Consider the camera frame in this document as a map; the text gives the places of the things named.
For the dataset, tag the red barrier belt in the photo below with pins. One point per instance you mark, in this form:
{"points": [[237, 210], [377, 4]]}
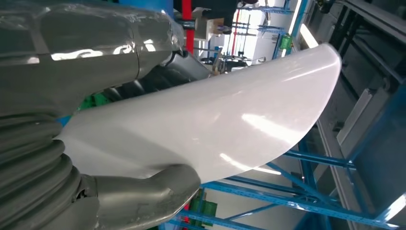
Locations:
{"points": [[187, 19]]}

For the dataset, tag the blue metal shelf rack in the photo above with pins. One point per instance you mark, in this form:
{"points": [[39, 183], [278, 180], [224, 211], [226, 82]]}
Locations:
{"points": [[285, 201]]}

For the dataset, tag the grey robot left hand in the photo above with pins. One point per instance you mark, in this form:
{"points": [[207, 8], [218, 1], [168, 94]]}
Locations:
{"points": [[79, 63]]}

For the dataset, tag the distant blue storage rack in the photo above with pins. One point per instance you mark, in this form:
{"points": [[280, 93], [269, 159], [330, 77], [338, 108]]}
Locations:
{"points": [[272, 11]]}

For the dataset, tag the green plastic crate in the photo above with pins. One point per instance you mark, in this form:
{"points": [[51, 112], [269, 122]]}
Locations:
{"points": [[206, 206]]}

